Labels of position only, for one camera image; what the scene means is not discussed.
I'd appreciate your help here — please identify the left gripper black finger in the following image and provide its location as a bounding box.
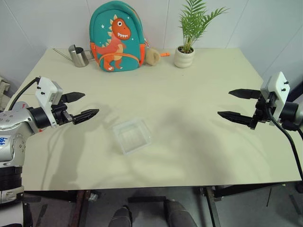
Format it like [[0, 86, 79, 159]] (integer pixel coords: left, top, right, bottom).
[[71, 109, 100, 125], [63, 92, 86, 104]]

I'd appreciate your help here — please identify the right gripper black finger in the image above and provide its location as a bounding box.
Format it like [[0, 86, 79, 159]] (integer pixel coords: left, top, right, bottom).
[[217, 111, 254, 126], [228, 88, 261, 100]]

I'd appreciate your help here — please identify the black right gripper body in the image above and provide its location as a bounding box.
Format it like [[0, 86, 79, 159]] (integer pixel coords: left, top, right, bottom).
[[248, 90, 277, 131]]

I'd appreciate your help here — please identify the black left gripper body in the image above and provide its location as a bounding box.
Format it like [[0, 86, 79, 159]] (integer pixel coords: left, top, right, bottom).
[[51, 94, 74, 127]]

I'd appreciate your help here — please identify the clear square plastic container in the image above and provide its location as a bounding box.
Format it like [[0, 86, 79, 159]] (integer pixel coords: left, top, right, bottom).
[[112, 117, 152, 156]]

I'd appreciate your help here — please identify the silver metal watering can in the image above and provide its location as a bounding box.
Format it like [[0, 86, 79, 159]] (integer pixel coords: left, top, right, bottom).
[[53, 44, 90, 68]]

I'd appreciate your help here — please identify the green plant in white pot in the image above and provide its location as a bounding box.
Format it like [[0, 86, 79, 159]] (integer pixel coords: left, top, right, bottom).
[[174, 0, 231, 69]]

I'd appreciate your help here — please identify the teal dinosaur backpack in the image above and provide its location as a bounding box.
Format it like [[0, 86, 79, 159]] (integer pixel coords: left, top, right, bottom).
[[89, 4, 149, 72]]

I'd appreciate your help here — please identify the beige plush toy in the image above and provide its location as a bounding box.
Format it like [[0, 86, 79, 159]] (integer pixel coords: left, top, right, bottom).
[[144, 46, 162, 66]]

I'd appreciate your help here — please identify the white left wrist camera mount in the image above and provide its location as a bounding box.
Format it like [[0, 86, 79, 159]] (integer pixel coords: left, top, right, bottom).
[[35, 76, 64, 129]]

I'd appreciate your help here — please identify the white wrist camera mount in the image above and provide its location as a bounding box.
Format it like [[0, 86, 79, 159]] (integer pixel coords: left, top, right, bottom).
[[260, 71, 291, 126], [35, 76, 64, 129]]

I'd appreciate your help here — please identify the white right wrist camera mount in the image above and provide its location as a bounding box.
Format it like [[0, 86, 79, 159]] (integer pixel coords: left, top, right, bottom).
[[260, 71, 291, 126]]

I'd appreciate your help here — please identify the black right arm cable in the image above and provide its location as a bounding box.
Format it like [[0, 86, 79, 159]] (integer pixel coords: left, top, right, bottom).
[[266, 92, 303, 184]]

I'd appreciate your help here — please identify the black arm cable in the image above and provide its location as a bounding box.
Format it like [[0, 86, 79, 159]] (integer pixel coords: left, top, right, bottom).
[[266, 92, 303, 184], [8, 77, 40, 112]]

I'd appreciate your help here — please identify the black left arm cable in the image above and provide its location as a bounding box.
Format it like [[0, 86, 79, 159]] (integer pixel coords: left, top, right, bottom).
[[8, 77, 40, 112]]

